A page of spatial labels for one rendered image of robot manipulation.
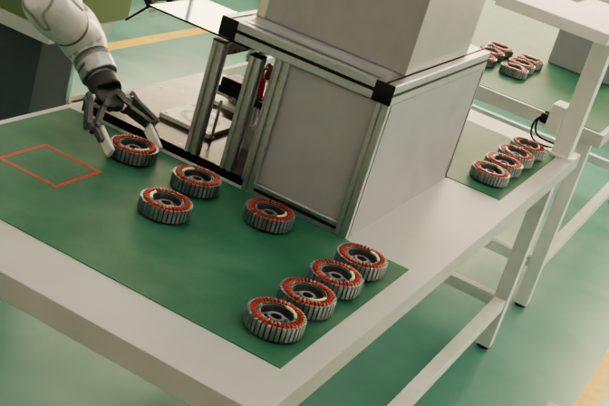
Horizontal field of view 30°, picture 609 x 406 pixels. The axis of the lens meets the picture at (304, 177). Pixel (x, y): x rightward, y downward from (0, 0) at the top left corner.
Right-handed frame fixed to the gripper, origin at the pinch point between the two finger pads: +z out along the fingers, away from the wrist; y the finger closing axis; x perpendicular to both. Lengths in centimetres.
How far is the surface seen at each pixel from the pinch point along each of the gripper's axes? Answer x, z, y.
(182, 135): -3.3, -5.1, -19.1
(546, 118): 11, 5, -153
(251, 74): 26.2, -1.0, -18.1
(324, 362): 38, 72, 15
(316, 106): 34.4, 14.1, -23.2
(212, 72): 19.3, -6.8, -14.3
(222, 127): -2.9, -6.8, -32.6
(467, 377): -55, 60, -138
